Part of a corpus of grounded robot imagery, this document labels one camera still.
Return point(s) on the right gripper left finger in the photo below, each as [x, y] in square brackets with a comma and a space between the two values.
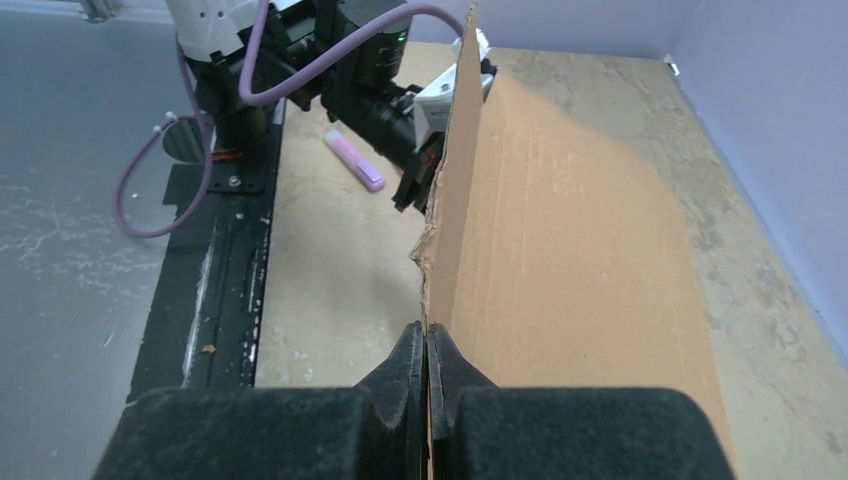
[372, 430]

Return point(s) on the purple highlighter marker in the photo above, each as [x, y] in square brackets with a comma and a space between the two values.
[364, 172]

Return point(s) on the brown cardboard box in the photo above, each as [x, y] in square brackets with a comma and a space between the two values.
[556, 256]

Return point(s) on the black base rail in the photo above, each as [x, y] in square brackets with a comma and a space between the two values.
[204, 324]

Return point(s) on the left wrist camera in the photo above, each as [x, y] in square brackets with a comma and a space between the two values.
[432, 105]

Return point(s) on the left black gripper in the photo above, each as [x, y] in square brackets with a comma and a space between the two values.
[418, 174]

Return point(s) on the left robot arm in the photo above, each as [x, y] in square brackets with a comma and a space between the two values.
[344, 53]

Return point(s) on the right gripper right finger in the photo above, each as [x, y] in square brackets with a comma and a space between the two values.
[482, 431]

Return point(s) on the aluminium frame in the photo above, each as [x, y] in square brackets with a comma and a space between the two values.
[94, 11]

